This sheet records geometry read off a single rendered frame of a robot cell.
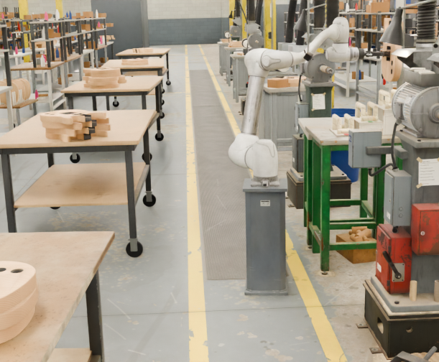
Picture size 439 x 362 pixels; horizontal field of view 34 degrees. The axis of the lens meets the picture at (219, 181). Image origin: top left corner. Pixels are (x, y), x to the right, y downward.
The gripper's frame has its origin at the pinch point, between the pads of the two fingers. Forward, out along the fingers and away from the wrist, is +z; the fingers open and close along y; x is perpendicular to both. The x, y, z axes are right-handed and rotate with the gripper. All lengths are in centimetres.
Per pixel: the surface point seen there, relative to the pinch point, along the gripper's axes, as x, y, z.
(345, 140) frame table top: -53, 26, -32
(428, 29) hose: 18, 92, -3
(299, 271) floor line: -147, 17, -60
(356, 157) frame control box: -49, 105, -43
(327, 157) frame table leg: -65, 25, -44
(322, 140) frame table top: -53, 24, -47
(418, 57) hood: 4, 98, -10
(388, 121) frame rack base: -43.2, 14.0, -1.6
